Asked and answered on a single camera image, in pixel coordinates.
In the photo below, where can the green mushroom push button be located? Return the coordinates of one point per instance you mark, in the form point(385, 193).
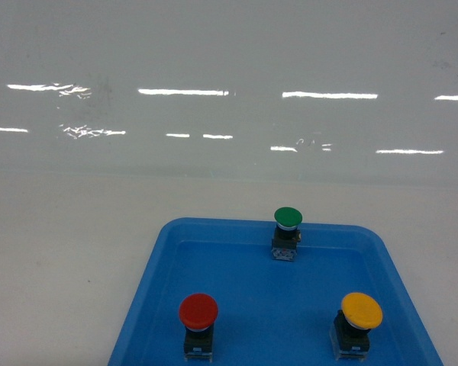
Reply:
point(286, 235)

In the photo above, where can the yellow mushroom push button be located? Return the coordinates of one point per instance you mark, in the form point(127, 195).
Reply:
point(358, 315)

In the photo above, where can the white glossy back board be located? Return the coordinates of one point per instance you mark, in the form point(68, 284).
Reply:
point(344, 92)

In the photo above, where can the blue plastic tray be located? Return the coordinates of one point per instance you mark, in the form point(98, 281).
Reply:
point(270, 312)

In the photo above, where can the red mushroom push button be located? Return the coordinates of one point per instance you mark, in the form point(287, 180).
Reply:
point(198, 313)

